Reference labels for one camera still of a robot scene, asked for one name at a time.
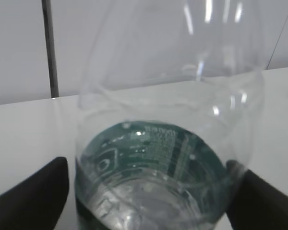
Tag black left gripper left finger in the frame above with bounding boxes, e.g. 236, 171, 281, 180
0, 157, 78, 230

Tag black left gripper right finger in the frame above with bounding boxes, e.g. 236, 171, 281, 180
225, 160, 288, 230

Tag clear water bottle green label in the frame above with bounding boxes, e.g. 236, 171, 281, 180
74, 0, 264, 230

